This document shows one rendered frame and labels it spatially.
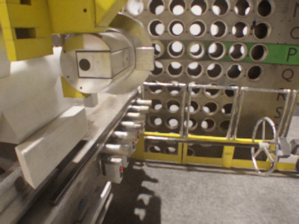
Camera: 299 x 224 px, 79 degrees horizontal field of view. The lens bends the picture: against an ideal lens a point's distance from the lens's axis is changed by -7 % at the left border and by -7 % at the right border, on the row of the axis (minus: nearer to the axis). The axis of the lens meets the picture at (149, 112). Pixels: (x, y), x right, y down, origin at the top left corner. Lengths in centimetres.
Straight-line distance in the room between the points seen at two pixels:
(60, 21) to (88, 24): 10
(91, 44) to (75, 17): 10
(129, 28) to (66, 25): 33
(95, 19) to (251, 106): 283
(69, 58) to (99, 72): 13
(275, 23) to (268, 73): 67
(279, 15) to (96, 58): 274
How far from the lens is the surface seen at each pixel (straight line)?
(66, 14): 72
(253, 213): 219
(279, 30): 315
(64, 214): 103
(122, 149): 120
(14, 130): 71
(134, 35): 94
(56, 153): 79
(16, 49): 62
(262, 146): 142
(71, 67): 76
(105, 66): 68
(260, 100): 325
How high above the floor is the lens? 153
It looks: 22 degrees down
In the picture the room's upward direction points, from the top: straight up
